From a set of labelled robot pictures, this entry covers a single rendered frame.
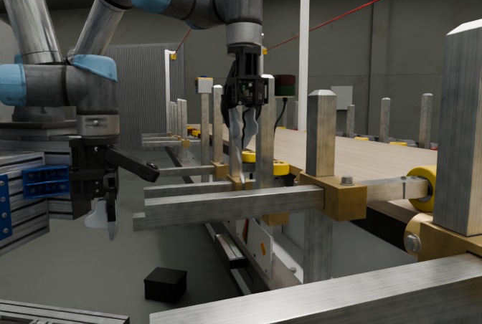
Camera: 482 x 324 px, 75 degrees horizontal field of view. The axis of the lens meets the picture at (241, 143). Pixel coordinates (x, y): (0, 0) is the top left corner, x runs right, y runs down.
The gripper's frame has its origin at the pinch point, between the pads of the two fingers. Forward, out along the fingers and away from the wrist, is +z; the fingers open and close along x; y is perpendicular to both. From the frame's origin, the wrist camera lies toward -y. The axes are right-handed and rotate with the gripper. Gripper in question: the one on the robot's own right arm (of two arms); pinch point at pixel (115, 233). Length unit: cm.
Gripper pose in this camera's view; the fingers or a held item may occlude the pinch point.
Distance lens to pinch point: 71.8
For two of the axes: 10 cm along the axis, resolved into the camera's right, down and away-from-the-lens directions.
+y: -9.5, 0.3, -3.0
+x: 3.0, 1.1, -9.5
